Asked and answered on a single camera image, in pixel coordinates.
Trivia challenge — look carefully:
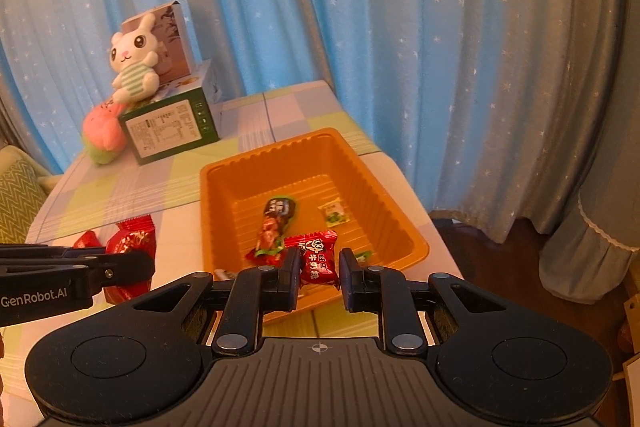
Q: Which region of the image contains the green chevron cushion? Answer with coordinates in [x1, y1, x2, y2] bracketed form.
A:
[0, 144, 63, 245]

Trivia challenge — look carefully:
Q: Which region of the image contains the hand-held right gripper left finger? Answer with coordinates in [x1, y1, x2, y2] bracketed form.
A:
[130, 249, 301, 358]

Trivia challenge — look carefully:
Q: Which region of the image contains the grey curtain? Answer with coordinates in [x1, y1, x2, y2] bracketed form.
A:
[500, 0, 640, 305]

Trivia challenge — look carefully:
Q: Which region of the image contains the yellow green candy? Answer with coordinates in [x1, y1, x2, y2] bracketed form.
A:
[318, 198, 349, 227]

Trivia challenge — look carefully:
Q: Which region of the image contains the beige picture box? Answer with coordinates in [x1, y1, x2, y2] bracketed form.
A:
[121, 0, 195, 84]

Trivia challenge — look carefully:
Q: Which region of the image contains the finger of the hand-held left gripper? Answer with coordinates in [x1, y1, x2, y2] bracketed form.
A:
[0, 251, 154, 306]
[0, 244, 99, 264]

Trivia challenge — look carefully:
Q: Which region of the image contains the blue star curtain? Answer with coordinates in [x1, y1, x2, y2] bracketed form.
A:
[0, 0, 621, 253]

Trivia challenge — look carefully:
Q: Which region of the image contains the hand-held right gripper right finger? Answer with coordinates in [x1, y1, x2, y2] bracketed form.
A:
[339, 249, 511, 356]

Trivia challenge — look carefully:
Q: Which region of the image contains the green long snack packet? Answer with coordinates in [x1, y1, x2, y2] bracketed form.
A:
[245, 196, 299, 269]

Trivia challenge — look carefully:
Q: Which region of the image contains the red white candy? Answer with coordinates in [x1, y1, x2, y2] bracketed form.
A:
[284, 229, 342, 290]

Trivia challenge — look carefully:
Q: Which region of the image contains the checked tablecloth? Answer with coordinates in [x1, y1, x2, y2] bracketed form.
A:
[0, 79, 466, 408]

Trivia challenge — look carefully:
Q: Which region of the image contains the orange plastic tray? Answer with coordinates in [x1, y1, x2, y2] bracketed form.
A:
[199, 127, 431, 327]

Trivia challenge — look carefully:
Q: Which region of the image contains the green cardboard box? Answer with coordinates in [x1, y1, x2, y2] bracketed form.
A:
[117, 59, 223, 166]

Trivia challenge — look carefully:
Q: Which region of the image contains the white rabbit plush toy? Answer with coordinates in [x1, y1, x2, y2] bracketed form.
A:
[108, 12, 161, 105]

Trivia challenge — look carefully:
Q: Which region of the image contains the large red snack packet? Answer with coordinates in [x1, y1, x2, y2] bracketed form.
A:
[104, 215, 157, 304]

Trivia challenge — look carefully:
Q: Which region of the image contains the pink green plush toy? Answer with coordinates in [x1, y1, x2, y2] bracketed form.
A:
[81, 99, 128, 166]

